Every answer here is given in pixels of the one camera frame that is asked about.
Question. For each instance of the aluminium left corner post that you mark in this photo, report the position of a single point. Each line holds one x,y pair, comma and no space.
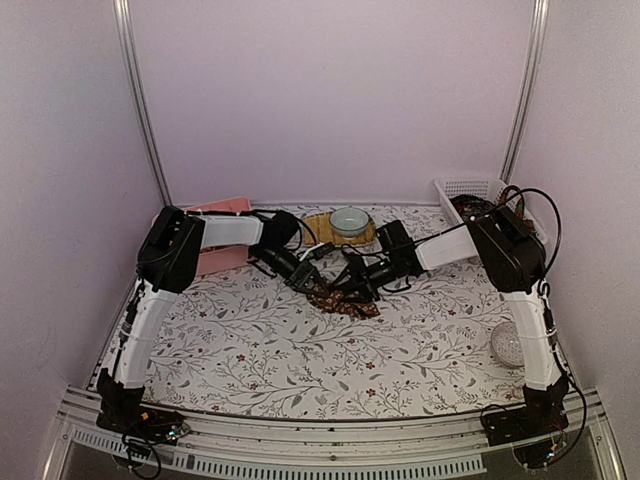
125,31

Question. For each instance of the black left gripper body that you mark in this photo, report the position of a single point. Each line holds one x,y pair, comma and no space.
294,277

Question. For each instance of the patterned glass bowl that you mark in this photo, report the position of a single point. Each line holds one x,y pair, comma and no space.
505,345

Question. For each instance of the bamboo mat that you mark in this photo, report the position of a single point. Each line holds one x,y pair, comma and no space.
320,226

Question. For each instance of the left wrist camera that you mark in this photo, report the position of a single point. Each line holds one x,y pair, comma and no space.
318,251

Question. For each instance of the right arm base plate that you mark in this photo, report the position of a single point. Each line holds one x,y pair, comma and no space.
502,425

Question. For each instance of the aluminium front rail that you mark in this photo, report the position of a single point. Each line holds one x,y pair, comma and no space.
438,447

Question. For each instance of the pink divided organizer tray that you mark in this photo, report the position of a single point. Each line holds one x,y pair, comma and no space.
216,259

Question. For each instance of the aluminium right corner post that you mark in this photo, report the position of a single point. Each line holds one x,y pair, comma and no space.
531,68

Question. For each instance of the aluminium corner post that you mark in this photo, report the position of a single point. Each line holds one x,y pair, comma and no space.
125,31
531,68

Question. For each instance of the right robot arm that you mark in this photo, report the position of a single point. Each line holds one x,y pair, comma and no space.
515,262

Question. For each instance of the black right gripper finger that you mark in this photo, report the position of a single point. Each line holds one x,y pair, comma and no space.
343,282
362,295

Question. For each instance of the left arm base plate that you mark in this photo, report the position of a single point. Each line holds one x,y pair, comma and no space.
155,426

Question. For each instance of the brown floral tie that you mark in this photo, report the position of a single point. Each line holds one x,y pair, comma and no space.
339,304

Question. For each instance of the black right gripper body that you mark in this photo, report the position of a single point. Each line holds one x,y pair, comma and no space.
378,275

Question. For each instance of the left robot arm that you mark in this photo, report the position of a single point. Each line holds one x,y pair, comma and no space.
166,266

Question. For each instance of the white plastic basket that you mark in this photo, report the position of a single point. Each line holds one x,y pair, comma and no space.
489,190

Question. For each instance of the light green ceramic bowl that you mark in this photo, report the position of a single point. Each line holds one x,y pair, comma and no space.
349,222

